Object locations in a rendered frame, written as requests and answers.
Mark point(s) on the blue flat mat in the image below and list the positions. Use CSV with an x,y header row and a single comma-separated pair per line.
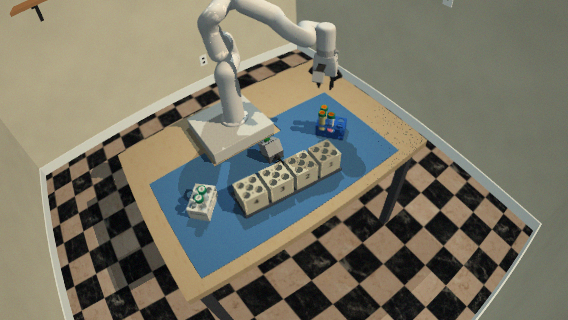
x,y
212,244

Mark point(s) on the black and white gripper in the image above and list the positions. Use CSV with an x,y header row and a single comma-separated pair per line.
x,y
331,67

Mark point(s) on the green-capped sample tube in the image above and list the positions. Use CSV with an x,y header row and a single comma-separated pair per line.
x,y
322,115
331,116

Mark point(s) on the blue tube rack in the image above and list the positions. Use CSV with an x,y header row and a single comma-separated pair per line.
x,y
338,135

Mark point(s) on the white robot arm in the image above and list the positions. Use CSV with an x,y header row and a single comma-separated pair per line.
x,y
218,46

